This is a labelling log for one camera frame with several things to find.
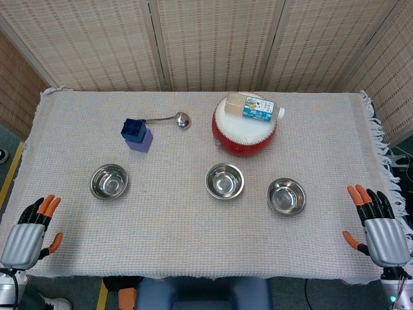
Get metal ladle spoon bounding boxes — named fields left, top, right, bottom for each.
left=143, top=111, right=192, bottom=130

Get white stand with cables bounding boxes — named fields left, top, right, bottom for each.
left=385, top=145, right=413, bottom=172

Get white sneaker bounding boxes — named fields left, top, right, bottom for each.
left=40, top=294, right=72, bottom=310

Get dark blue toy block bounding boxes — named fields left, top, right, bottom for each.
left=121, top=118, right=146, bottom=143

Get bamboo folding screen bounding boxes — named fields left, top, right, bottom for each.
left=0, top=0, right=413, bottom=146

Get red drum white skin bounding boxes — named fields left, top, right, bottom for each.
left=211, top=95, right=279, bottom=158

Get right robot hand silver orange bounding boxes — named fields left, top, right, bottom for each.
left=342, top=184, right=412, bottom=268

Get plastic drink bottle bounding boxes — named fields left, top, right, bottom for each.
left=225, top=92, right=286, bottom=124

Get woven beige tablecloth with fringe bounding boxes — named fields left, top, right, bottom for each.
left=0, top=86, right=408, bottom=281

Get small metal bowl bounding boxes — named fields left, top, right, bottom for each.
left=205, top=163, right=245, bottom=200
left=90, top=163, right=129, bottom=199
left=267, top=178, right=307, bottom=216

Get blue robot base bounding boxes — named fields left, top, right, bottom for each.
left=135, top=277, right=272, bottom=310

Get orange box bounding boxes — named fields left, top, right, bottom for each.
left=118, top=287, right=138, bottom=310

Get purple toy block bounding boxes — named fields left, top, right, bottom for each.
left=126, top=128, right=154, bottom=154

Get left robot hand silver orange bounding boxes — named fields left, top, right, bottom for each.
left=0, top=194, right=63, bottom=270

